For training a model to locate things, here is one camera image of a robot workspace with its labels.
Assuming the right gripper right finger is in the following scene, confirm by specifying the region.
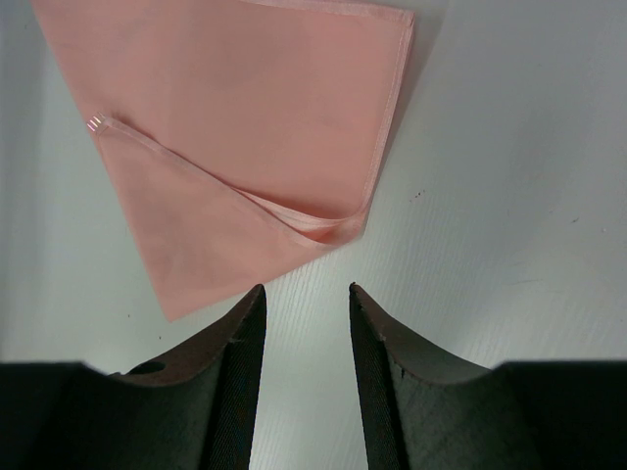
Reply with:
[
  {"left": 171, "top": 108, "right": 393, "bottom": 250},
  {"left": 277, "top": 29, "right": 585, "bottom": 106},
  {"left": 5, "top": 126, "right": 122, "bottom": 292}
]
[{"left": 349, "top": 285, "right": 626, "bottom": 469}]

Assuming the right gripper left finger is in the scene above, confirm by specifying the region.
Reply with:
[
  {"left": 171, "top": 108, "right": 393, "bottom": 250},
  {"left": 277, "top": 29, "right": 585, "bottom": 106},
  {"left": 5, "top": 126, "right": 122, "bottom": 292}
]
[{"left": 1, "top": 286, "right": 266, "bottom": 469}]

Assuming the pink cloth napkin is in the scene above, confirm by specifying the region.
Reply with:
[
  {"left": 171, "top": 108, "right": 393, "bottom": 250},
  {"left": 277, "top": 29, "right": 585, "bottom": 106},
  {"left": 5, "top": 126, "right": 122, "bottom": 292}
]
[{"left": 32, "top": 1, "right": 414, "bottom": 320}]

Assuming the fork with black handle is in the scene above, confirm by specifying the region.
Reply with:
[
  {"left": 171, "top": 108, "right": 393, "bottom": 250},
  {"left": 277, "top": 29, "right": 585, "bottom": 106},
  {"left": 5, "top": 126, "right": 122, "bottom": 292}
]
[{"left": 86, "top": 114, "right": 107, "bottom": 133}]

